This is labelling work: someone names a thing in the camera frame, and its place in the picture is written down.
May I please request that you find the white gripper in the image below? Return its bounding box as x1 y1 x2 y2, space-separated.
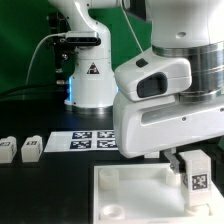
113 93 224 174

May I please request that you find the white square tabletop tray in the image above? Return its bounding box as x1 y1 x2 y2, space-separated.
92 163 224 224

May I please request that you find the white sheet with markers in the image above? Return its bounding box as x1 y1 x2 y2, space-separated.
45 130 117 153

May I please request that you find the white camera cable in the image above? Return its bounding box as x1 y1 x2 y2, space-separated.
21 32 67 100

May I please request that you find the black camera on mount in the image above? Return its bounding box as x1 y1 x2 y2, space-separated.
65 31 101 46

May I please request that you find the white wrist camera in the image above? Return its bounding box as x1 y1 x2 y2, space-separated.
115 48 192 102

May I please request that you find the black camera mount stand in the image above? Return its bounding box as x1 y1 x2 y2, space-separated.
46 12 75 86

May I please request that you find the black cable bundle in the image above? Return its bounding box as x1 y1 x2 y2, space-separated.
0 83 69 100

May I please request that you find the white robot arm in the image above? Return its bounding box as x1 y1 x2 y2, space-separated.
49 0 224 158

